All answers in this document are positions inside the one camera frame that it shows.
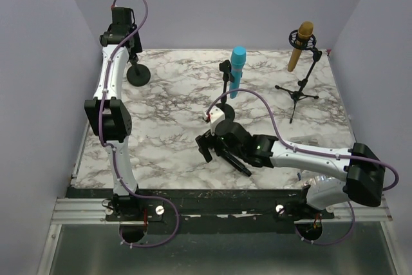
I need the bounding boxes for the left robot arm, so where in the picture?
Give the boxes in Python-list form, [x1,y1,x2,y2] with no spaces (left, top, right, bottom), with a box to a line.
[84,6,143,220]

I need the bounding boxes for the black round-base stand with clip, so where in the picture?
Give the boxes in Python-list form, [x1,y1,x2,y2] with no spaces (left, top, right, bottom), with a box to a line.
[216,59,235,120]

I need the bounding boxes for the black microphone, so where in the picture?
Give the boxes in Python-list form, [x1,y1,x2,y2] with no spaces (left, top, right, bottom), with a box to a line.
[221,151,252,177]

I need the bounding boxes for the black tripod mic stand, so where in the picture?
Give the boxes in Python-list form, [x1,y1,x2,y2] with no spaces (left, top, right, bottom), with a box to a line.
[275,30,323,124]

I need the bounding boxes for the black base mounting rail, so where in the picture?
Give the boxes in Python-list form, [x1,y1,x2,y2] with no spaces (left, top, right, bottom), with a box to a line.
[106,187,334,234]

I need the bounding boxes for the gold microphone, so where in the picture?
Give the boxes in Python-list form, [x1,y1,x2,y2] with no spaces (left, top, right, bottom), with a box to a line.
[287,21,314,72]

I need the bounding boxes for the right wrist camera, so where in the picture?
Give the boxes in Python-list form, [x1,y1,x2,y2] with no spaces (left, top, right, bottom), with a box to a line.
[203,107,225,135]

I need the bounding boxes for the blue microphone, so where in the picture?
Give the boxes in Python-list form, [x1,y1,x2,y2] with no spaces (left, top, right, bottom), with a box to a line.
[229,46,247,90]

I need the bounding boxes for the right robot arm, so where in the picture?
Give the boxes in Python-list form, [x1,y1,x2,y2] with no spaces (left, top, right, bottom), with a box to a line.
[196,120,385,218]

